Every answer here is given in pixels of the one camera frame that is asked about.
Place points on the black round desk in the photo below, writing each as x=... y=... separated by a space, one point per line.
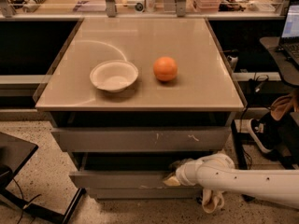
x=287 y=69

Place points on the grey top drawer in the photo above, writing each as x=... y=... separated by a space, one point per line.
x=143 y=139

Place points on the white paper bowl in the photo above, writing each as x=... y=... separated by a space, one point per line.
x=114 y=76

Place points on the white wrapped gripper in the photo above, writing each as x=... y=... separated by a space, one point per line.
x=182 y=174

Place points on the white cloth bag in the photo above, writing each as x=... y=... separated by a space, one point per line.
x=212 y=200

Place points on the grey drawer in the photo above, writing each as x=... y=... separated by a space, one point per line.
x=143 y=139
x=128 y=170
x=144 y=193

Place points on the orange ball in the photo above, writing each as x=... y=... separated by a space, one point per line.
x=165 y=69

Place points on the grey drawer cabinet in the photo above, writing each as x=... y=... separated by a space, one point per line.
x=203 y=93

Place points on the black side table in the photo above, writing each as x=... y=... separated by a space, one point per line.
x=14 y=153

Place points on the grey bottom drawer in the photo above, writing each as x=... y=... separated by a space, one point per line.
x=144 y=193

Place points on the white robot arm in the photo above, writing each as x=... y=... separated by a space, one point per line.
x=217 y=174

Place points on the black sneaker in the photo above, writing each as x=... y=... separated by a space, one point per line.
x=256 y=130

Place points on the open laptop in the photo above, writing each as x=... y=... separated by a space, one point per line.
x=289 y=39

